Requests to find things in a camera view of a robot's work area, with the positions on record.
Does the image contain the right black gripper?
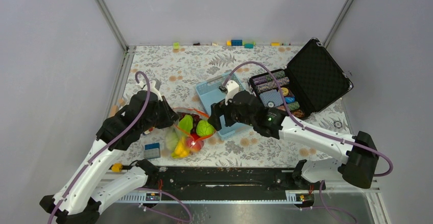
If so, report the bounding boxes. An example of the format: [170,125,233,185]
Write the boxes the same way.
[207,98,255,131]

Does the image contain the light blue plastic basket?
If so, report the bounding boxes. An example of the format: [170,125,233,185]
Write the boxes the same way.
[196,72,251,140]

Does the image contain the green pepper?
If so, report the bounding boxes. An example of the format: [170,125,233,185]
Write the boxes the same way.
[196,120,215,137]

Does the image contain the dark purple grapes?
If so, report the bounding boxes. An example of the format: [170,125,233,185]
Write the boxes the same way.
[178,112,201,123]

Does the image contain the green white cabbage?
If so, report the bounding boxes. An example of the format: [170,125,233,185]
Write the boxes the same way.
[165,131,179,151]

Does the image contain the green star fruit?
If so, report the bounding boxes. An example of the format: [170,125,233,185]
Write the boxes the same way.
[178,115,194,134]

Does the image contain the clear zip top bag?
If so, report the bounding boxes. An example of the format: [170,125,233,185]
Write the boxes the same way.
[165,107,216,159]

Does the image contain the red apple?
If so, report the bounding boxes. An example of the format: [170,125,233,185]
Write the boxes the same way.
[185,134,204,153]

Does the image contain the yellow banana bunch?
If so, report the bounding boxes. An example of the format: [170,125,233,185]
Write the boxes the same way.
[171,137,190,159]

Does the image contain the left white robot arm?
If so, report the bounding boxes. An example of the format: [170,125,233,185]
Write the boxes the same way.
[39,89,178,223]

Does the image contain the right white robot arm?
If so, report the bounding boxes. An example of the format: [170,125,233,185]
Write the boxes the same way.
[208,91,379,189]

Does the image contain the blue grey block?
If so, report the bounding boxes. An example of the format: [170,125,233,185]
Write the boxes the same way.
[143,143,161,160]

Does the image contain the wooden block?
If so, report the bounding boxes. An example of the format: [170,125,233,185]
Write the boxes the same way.
[108,105,119,117]

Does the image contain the floral table mat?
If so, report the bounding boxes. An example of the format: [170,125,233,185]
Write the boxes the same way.
[111,45,363,168]

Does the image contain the blue yellow toy bricks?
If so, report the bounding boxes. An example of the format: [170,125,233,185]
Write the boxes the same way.
[226,39,256,49]

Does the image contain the black poker chip case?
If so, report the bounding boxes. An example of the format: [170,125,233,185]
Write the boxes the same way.
[248,38,353,119]

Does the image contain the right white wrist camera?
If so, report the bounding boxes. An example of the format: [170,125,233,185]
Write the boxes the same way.
[219,80,239,105]

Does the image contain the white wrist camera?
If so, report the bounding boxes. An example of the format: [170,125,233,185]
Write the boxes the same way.
[219,80,239,105]
[137,79,163,101]

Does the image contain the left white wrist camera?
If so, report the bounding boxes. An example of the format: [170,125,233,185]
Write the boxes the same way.
[137,79,163,101]

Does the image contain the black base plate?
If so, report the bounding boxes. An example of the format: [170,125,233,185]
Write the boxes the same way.
[144,167,320,201]

